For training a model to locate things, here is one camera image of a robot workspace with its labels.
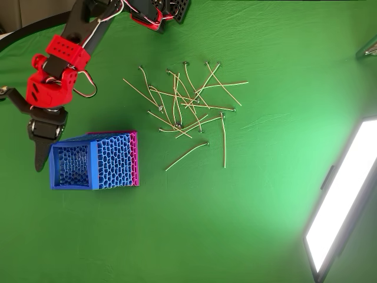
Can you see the green table cloth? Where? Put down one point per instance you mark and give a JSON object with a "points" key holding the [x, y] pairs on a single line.
{"points": [[206, 221]]}

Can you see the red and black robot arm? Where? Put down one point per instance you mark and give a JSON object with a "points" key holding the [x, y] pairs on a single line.
{"points": [[47, 94]]}

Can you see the black framed LED light panel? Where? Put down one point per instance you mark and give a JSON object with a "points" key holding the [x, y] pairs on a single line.
{"points": [[338, 200]]}

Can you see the black perforated arm base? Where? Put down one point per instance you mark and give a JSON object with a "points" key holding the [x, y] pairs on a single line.
{"points": [[182, 11]]}

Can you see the blue and magenta mesh basket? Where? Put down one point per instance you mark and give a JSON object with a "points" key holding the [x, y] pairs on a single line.
{"points": [[93, 165]]}

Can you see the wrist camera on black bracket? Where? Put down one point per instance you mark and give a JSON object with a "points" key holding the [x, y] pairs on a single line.
{"points": [[16, 98]]}

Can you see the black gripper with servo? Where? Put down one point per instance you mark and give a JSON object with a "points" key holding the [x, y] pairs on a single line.
{"points": [[45, 130]]}

